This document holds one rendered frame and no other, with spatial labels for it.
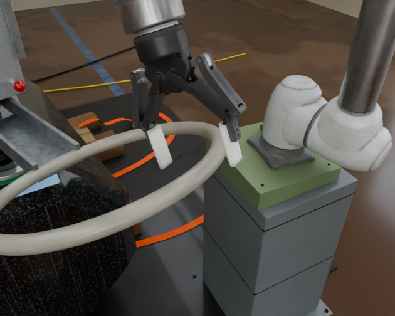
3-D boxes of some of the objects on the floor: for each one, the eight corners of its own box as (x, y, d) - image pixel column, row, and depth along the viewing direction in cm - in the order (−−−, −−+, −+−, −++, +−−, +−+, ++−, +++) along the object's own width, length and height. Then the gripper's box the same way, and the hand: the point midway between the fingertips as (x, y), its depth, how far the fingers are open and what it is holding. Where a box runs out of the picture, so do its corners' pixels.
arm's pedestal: (268, 241, 215) (288, 118, 167) (332, 314, 179) (381, 183, 132) (189, 276, 196) (185, 148, 148) (242, 366, 160) (262, 234, 113)
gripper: (246, 0, 50) (280, 150, 57) (113, 42, 64) (154, 157, 71) (220, 9, 44) (262, 173, 52) (80, 52, 58) (128, 176, 66)
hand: (197, 157), depth 61 cm, fingers open, 13 cm apart
